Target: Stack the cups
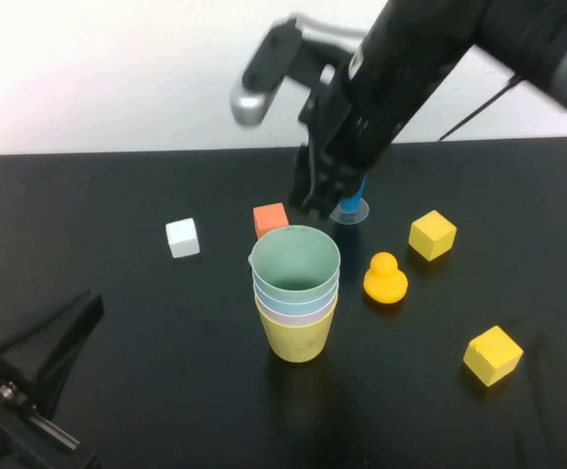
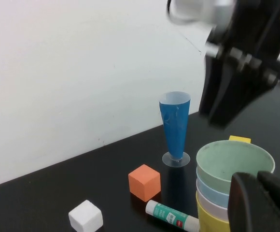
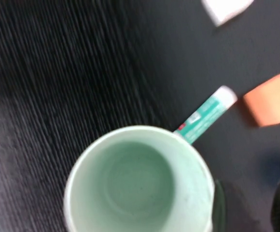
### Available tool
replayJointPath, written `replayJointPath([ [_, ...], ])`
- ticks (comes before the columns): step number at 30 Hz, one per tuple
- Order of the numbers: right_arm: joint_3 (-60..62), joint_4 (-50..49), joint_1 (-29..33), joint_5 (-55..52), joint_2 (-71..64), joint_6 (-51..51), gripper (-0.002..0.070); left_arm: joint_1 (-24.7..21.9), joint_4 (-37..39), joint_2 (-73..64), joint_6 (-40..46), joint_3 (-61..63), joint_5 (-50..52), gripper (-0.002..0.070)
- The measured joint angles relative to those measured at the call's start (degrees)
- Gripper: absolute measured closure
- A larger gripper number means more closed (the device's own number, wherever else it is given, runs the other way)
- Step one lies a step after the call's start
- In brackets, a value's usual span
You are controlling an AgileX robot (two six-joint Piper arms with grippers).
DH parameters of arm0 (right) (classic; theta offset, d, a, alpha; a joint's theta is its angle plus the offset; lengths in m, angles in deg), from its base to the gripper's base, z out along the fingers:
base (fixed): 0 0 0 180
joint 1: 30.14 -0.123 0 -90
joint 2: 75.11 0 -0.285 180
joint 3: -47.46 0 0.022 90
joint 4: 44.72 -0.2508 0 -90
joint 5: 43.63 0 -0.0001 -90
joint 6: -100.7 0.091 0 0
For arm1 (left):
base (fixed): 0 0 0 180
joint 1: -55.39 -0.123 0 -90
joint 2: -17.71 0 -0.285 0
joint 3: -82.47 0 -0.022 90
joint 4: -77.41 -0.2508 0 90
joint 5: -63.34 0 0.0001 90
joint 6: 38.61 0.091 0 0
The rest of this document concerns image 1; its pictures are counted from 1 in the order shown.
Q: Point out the pink plastic cup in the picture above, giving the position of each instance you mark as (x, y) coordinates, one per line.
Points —
(269, 316)

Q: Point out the blue cone glass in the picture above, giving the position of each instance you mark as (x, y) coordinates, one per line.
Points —
(352, 207)

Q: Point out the yellow rubber duck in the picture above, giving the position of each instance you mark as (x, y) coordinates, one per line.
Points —
(385, 281)

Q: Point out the yellow plastic cup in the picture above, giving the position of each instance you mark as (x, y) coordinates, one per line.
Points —
(295, 342)

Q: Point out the white foam cube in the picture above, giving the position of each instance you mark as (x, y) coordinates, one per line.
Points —
(182, 238)

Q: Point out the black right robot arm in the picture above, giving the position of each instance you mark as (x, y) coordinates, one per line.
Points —
(459, 39)

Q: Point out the yellow foam cube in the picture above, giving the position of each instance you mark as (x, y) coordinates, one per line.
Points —
(432, 234)
(491, 356)

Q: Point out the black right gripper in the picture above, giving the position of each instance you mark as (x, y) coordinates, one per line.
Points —
(347, 127)

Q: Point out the pale green plastic cup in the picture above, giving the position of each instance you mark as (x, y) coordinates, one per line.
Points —
(293, 264)

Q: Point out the orange foam cube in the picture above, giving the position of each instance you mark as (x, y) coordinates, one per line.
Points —
(269, 220)

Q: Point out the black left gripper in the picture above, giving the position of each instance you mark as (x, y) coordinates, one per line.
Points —
(5, 430)

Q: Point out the light blue plastic cup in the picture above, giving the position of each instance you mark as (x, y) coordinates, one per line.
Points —
(264, 300)

